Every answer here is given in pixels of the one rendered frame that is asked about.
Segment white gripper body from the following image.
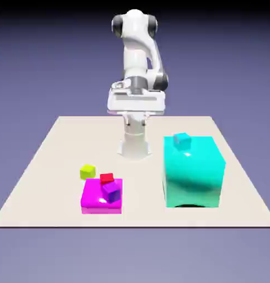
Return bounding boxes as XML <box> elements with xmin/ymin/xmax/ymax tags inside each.
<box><xmin>107</xmin><ymin>87</ymin><xmax>166</xmax><ymax>116</ymax></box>

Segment small cyan cube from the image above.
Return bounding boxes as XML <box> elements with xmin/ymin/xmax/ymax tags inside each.
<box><xmin>173</xmin><ymin>132</ymin><xmax>192</xmax><ymax>151</ymax></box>

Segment small red cube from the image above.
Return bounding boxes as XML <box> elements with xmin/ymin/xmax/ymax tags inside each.
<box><xmin>99</xmin><ymin>172</ymin><xmax>115</xmax><ymax>185</ymax></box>

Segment small yellow cube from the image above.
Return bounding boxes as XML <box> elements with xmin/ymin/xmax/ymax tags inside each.
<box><xmin>80</xmin><ymin>164</ymin><xmax>96</xmax><ymax>180</ymax></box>

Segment small purple cube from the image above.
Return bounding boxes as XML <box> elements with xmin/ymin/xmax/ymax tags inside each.
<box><xmin>102</xmin><ymin>181</ymin><xmax>123</xmax><ymax>205</ymax></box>

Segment large cyan box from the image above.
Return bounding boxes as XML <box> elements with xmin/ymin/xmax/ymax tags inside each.
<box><xmin>162</xmin><ymin>135</ymin><xmax>226</xmax><ymax>209</ymax></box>

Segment large magenta box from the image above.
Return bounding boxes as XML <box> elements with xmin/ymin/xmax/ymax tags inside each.
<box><xmin>80</xmin><ymin>178</ymin><xmax>124</xmax><ymax>214</ymax></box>

